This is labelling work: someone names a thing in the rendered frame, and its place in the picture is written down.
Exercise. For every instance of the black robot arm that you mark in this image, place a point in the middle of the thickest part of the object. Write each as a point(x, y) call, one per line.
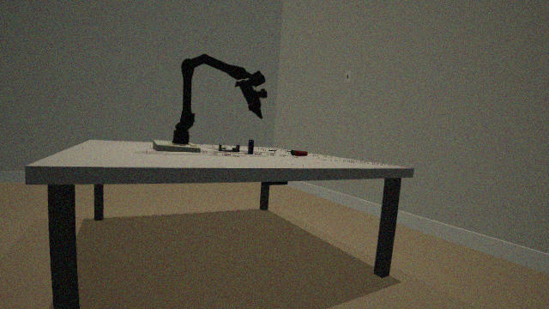
point(180, 135)

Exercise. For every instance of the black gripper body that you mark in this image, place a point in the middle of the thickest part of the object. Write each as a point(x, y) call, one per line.
point(251, 99)

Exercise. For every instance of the blue cylindrical battery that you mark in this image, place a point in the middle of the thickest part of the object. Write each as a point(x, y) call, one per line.
point(251, 146)

